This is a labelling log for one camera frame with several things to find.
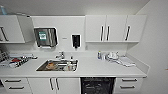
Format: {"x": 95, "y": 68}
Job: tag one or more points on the stainless steel dishwasher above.
{"x": 98, "y": 86}

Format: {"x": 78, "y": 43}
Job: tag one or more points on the black soap dispenser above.
{"x": 76, "y": 40}

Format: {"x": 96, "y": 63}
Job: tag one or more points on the small chrome sink knob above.
{"x": 71, "y": 57}

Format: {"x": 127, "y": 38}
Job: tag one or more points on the small white bottle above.
{"x": 99, "y": 55}

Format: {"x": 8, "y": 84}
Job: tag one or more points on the small glass jar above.
{"x": 103, "y": 57}

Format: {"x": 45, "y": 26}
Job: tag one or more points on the white upper cabinet door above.
{"x": 136, "y": 28}
{"x": 116, "y": 28}
{"x": 11, "y": 29}
{"x": 95, "y": 28}

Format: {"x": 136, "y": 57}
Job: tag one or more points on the white cabinet door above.
{"x": 68, "y": 86}
{"x": 95, "y": 28}
{"x": 136, "y": 28}
{"x": 116, "y": 28}
{"x": 40, "y": 86}
{"x": 11, "y": 29}

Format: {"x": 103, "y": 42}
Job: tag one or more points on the white cup in bowl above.
{"x": 69, "y": 65}

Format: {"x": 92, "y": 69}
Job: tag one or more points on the chrome faucet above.
{"x": 61, "y": 55}

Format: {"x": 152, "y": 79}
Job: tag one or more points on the stack of white plates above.
{"x": 113, "y": 55}

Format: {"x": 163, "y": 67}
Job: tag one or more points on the brown bowl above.
{"x": 50, "y": 65}

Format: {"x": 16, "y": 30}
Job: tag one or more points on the steel paper towel dispenser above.
{"x": 45, "y": 36}

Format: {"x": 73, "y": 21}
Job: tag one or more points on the white lower cabinet door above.
{"x": 40, "y": 86}
{"x": 68, "y": 86}

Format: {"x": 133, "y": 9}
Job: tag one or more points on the white grey dish cloth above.
{"x": 127, "y": 61}

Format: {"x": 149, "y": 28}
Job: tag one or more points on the stainless steel sink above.
{"x": 41, "y": 68}

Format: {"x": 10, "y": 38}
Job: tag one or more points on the white drawer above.
{"x": 16, "y": 88}
{"x": 129, "y": 80}
{"x": 13, "y": 80}
{"x": 127, "y": 87}

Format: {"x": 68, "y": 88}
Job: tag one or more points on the teal bottle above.
{"x": 3, "y": 10}

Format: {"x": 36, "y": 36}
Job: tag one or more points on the small wall label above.
{"x": 64, "y": 38}

